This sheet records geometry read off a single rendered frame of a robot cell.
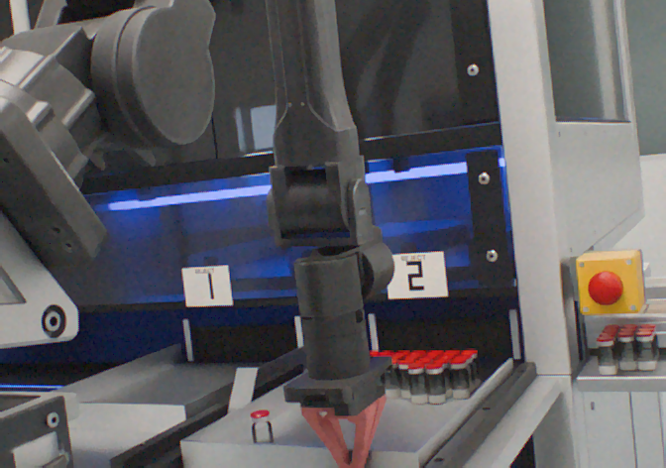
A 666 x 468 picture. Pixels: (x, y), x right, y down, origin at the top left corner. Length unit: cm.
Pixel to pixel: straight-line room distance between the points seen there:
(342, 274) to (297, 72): 18
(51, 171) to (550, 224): 80
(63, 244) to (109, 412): 73
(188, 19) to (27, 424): 27
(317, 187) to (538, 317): 47
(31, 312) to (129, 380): 95
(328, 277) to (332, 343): 6
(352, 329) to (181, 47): 34
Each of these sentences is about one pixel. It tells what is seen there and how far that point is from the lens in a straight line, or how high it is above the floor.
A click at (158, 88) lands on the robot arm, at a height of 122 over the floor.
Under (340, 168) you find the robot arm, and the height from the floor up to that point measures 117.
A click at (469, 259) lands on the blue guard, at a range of 112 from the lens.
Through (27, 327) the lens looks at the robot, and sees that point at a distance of 41.
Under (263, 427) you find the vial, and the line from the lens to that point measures 91.
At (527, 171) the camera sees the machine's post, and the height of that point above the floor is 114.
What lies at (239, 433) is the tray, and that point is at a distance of 99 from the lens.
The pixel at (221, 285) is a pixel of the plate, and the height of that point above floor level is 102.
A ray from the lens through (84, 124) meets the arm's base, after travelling 44.
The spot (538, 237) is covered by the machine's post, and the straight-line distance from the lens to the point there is 109.
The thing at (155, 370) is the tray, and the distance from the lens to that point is 141.
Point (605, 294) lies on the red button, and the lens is 105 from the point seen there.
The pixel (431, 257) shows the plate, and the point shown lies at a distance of 113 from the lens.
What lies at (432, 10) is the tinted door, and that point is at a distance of 114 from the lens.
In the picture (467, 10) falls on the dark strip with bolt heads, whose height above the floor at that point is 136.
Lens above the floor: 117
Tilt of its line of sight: 3 degrees down
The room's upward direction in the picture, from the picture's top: 7 degrees counter-clockwise
